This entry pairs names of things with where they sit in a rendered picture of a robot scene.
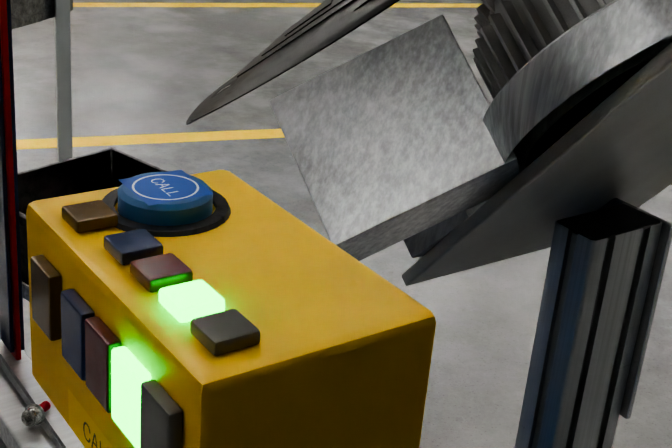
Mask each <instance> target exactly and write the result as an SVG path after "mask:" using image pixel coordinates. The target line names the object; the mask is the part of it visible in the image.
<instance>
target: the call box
mask: <svg viewBox="0 0 672 448"><path fill-rule="evenodd" d="M192 176H195V177H197V178H199V179H201V180H203V181H204V182H205V183H206V184H207V185H208V186H209V187H211V189H212V191H213V193H214V194H213V206H212V214H211V215H210V216H209V217H207V218H205V219H203V220H201V221H198V222H194V223H190V224H185V225H176V226H157V225H148V224H143V223H138V222H135V221H132V220H129V219H127V218H125V217H123V216H122V215H120V214H119V213H118V188H119V187H114V188H108V189H102V190H96V191H90V192H84V193H78V194H72V195H66V196H60V197H54V198H48V199H42V200H36V201H33V202H31V203H29V204H28V207H27V211H26V221H27V248H28V275H29V301H30V328H31V355H32V374H33V376H34V378H35V380H36V381H37V382H38V384H39V385H40V386H41V388H42V389H43V391H44V392H45V393H46V395H47V396H48V398H49V399H50V400H51V402H52V403H53V404H54V406H55V407H56V409H57V410H58V411H59V413H60V414H61V415H62V417H63V418H64V420H65V421H66V422H67V424H68V425H69V426H70V428H71V429H72V431H73V432H74V433H75V435H76V436H77V437H78V439H79V440H80V442H81V443H82V444H83V446H84V447H85V448H135V447H134V446H133V444H132V443H131V442H130V441H129V439H128V438H127V437H126V435H125V434H124V433H123V432H122V430H121V429H120V428H119V427H118V425H117V424H116V423H115V422H114V420H113V419H112V413H107V411H106V410H105V409H104V408H103V406H102V405H101V404H100V403H99V401H98V400H97V399H96V398H95V396H94V395H93V394H92V393H91V391H90V390H89V389H88V388H87V386H86V381H82V380H81V379H80V377H79V376H78V375H77V374H76V372H75V371H74V370H73V369H72V367H71V366H70V365H69V364H68V362H67V361H66V360H65V358H64V357H63V356H62V339H59V340H55V341H51V340H49V338H48V337H47V336H46V335H45V333H44V332H43V331H42V329H41V328H40V327H39V326H38V324H37V323H36V322H35V321H34V319H33V318H32V293H31V265H30V259H31V257H32V256H35V255H44V256H45V257H46V259H47V260H48V261H49V262H50V263H51V264H52V265H53V266H54V267H55V269H56V270H57V271H58V272H59V273H60V274H61V276H62V291H63V290H67V289H74V290H75V291H76V292H77V293H78V294H79V295H80V296H81V297H82V299H83V300H84V301H85V302H86V303H87V304H88V305H89V306H90V307H91V309H92V310H93V311H94V313H95V316H98V317H100V319H101V320H102V321H103V322H104V323H105V324H106V325H107V326H108V327H109V329H110V330H111V331H112V332H113V333H114V334H115V335H116V336H117V337H118V339H119V340H120V341H121V344H122V346H125V347H127V349H128V350H129V351H130V352H131V353H132V354H133V355H134V356H135V357H136V359H137V360H138V361H139V362H140V363H141V364H142V365H143V366H144V367H145V369H146V370H147V371H148V372H149V373H150V375H151V380H156V381H157V382H158V383H159V384H160V385H161V386H162V387H163V389H164V390H165V391H166V392H167V393H168V394H169V395H170V396H171V397H172V399H173V400H174V401H175V402H176V403H177V404H178V405H179V406H180V407H181V409H182V410H183V413H184V414H183V448H419V445H420V438H421V430H422V423H423V416H424V409H425V401H426V394H427V387H428V380H429V372H430V365H431V358H432V350H433V343H434V336H435V329H436V321H435V316H434V315H433V313H432V312H431V311H430V310H429V309H427V308H426V307H425V306H423V305H422V304H420V303H419V302H417V301H416V300H414V299H413V298H412V297H410V296H409V295H407V294H406V293H404V292H403V291H401V290H400V289H399V288H397V287H396V286H394V285H393V284H391V283H390V282H388V281H387V280H386V279H384V278H383V277H381V276H380V275H378V274H377V273H375V272H374V271H373V270H371V269H370V268H368V267H367V266H365V265H364V264H362V263H361V262H360V261H358V260H357V259H355V258H354V257H352V256H351V255H349V254H348V253H347V252H345V251H344V250H342V249H341V248H339V247H338V246H336V245H335V244H334V243H332V242H331V241H329V240H328V239H326V238H325V237H323V236H322V235H321V234H319V233H318V232H316V231H315V230H313V229H312V228H311V227H309V226H308V225H306V224H305V223H303V222H302V221H300V220H299V219H298V218H296V217H295V216H293V215H292V214H290V213H289V212H287V211H286V210H285V209H283V208H282V207H280V206H279V205H277V204H276V203H274V202H273V201H272V200H270V199H269V198H267V197H266V196H264V195H263V194H261V193H260V192H259V191H257V190H256V189H254V188H253V187H251V186H250V185H248V184H247V183H246V182H244V181H243V180H241V179H240V178H238V177H237V176H235V175H234V174H233V173H231V172H230V171H226V170H216V171H210V172H204V173H198V174H192ZM95 200H102V201H103V202H104V203H106V204H107V205H108V206H109V207H110V208H111V209H112V210H113V211H114V212H116V213H117V215H118V224H117V226H116V227H112V228H106V229H101V230H96V231H90V232H85V233H77V232H76V231H75V230H74V229H73V228H72V227H71V226H70V225H69V224H68V223H67V222H66V221H65V220H64V219H63V218H62V207H63V206H66V205H72V204H78V203H83V202H89V201H95ZM137 229H146V230H147V231H148V232H149V233H150V234H151V235H153V236H154V237H155V238H156V239H157V240H158V241H159V242H161V243H162V245H163V254H166V253H173V254H174V255H175V256H176V257H177V258H179V259H180V260H181V261H182V262H183V263H184V264H185V265H187V266H188V267H189V268H190V269H191V270H192V272H193V281H195V280H204V281H205V282H206V283H207V284H208V285H209V286H210V287H211V288H213V289H214V290H215V291H216V292H217V293H218V294H219V295H221V296H222V297H223V298H224V300H225V310H224V311H226V310H230V309H236V310H238V311H239V312H240V313H241V314H242V315H243V316H244V317H245V318H247V319H248V320H249V321H250V322H251V323H252V324H253V325H255V326H256V327H257V328H258V329H259V331H260V342H259V344H258V345H255V346H251V347H248V348H244V349H241V350H237V351H233V352H230V353H226V354H223V355H219V356H214V355H212V354H211V353H210V352H209V351H208V350H207V349H206V348H205V347H204V346H203V345H202V344H201V343H200V342H199V341H198V340H197V339H196V338H195V337H194V336H193V335H192V334H191V332H190V322H191V321H188V322H184V323H181V322H179V321H178V320H177V319H176V318H175V317H174V316H173V315H172V314H171V313H170V312H169V311H168V310H167V309H165V308H164V307H163V306H162V305H161V304H160V302H159V291H158V292H153V293H150V292H148V291H147V290H146V289H145V288H144V287H143V286H142V285H141V284H140V283H139V282H138V281H137V280H136V279H135V278H134V277H133V276H132V275H131V274H130V264H129V265H121V264H120V263H119V262H118V261H117V260H116V259H115V258H113V257H112V256H111V255H110V254H109V253H108V252H107V251H106V250H105V248H104V236H106V235H111V234H116V233H121V232H127V231H132V230H137Z"/></svg>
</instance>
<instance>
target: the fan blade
mask: <svg viewBox="0 0 672 448"><path fill-rule="evenodd" d="M398 1H400V0H325V1H323V2H322V3H321V4H320V5H318V6H317V7H316V8H315V9H313V10H312V11H311V12H310V13H308V14H307V15H306V16H304V17H303V18H302V19H300V20H299V21H298V22H297V23H295V24H294V25H293V26H291V27H290V28H289V29H288V30H287V31H285V32H284V33H283V34H282V35H280V36H279V37H278V38H277V39H276V40H275V41H274V42H273V43H272V44H271V45H270V46H269V47H267V48H266V49H265V50H264V51H263V52H261V53H260V54H259V55H258V56H256V57H255V58H254V59H253V60H252V61H251V62H250V63H248V64H247V65H246V66H245V67H244V68H243V69H242V70H241V71H240V72H238V73H237V74H236V75H235V76H234V77H233V78H231V79H230V80H228V81H227V82H226V83H224V84H223V85H221V86H220V87H219V88H218V89H216V90H215V91H214V92H213V93H212V94H210V95H209V96H208V97H207V98H206V99H205V100H204V101H202V102H201V103H200V104H199V105H198V106H197V108H196V109H195V110H194V111H193V112H192V114H191V115H190V116H189V118H188V120H187V121H186V125H188V124H191V123H193V122H195V121H197V120H199V119H202V118H203V117H205V116H207V115H209V114H211V113H213V112H215V111H217V110H219V109H221V108H222V107H224V106H226V105H228V104H230V103H232V102H233V101H235V100H237V99H239V98H241V97H243V96H244V95H246V94H248V93H250V92H251V91H253V90H255V89H257V88H258V87H260V86H262V85H264V84H266V83H267V82H269V81H271V80H273V79H274V78H276V77H278V76H279V75H281V74H283V73H285V72H286V71H288V70H290V69H291V68H293V67H295V66H297V65H298V64H300V63H302V62H303V61H305V60H307V59H308V58H310V57H312V56H313V55H315V54H316V53H318V52H320V51H321V50H323V49H325V48H326V47H328V46H329V45H331V44H333V43H334V42H336V41H337V40H339V39H341V38H342V37H344V36H345V35H347V34H349V33H350V32H352V31H353V30H355V29H356V28H358V27H359V26H361V25H363V24H364V23H366V22H367V21H369V20H370V19H372V18H373V17H375V16H377V15H378V14H380V13H381V12H383V11H384V10H386V9H387V8H389V7H390V6H392V5H393V4H395V3H396V2H398ZM237 78H238V79H237ZM236 79H237V81H236V83H235V84H234V85H232V86H231V87H229V88H227V89H226V90H224V91H222V92H221V93H219V94H217V95H216V96H214V97H213V98H211V97H212V96H213V95H214V94H215V92H217V91H218V90H220V89H222V88H223V87H225V86H226V85H228V84H229V83H231V82H232V81H234V80H236Z"/></svg>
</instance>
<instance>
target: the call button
mask: <svg viewBox="0 0 672 448"><path fill-rule="evenodd" d="M119 181H120V182H121V183H122V185H121V186H120V187H119V188H118V213H119V214H120V215H122V216H123V217H125V218H127V219H129V220H132V221H135V222H138V223H143V224H148V225H157V226H176V225H185V224H190V223H194V222H198V221H201V220H203V219H205V218H207V217H209V216H210V215H211V214H212V206H213V194H214V193H213V191H212V189H211V187H209V186H208V185H207V184H206V183H205V182H204V181H203V180H201V179H199V178H197V177H195V176H192V175H188V174H187V173H185V172H184V171H183V170H175V171H169V172H150V173H144V174H139V175H136V176H133V177H131V178H126V179H120V180H119Z"/></svg>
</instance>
